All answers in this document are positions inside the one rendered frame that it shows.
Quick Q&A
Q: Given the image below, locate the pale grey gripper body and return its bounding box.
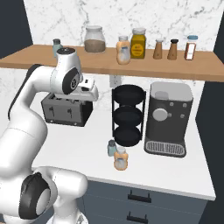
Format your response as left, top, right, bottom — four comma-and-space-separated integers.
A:
52, 85, 100, 103

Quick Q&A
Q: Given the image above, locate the orange condiment bottle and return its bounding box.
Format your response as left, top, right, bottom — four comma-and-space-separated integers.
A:
115, 35, 131, 66
113, 146, 130, 172

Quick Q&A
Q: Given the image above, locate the pale blue shaker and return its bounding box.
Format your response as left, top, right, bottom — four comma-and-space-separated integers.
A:
52, 38, 64, 59
107, 139, 118, 158

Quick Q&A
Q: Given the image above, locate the brown shaker with white cap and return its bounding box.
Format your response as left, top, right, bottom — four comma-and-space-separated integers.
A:
152, 38, 165, 60

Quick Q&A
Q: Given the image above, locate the brown shaker with black cap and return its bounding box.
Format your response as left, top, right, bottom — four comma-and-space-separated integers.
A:
166, 38, 179, 61

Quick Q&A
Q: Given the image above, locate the spice bottle with blue cap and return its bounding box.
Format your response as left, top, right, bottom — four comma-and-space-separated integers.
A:
184, 34, 200, 61

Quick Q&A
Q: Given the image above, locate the dark grey toaster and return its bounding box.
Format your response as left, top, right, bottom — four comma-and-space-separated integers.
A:
40, 92, 94, 128

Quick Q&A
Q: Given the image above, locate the black three-tier stand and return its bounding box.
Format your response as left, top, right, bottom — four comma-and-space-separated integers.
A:
111, 83, 147, 148

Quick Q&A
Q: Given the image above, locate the glass jar with brown contents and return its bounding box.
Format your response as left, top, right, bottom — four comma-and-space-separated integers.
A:
83, 24, 107, 54

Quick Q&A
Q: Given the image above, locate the yellow jar with grey lid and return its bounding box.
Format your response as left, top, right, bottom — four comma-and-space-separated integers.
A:
129, 27, 147, 60

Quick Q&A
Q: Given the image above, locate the dark grey coffee machine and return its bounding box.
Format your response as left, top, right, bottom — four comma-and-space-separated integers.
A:
143, 80, 194, 158

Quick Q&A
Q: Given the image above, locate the grey-blue drawer front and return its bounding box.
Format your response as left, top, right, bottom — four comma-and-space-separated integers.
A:
78, 195, 206, 224
83, 179, 210, 217

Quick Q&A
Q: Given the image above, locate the white wall outlet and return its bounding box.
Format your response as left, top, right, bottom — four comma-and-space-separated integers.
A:
109, 74, 123, 88

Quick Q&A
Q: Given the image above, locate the wooden wall shelf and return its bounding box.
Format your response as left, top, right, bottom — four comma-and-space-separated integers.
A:
0, 44, 224, 83

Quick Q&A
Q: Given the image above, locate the black drawer handle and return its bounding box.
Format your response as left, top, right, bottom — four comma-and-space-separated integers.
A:
125, 212, 150, 224
127, 189, 153, 204

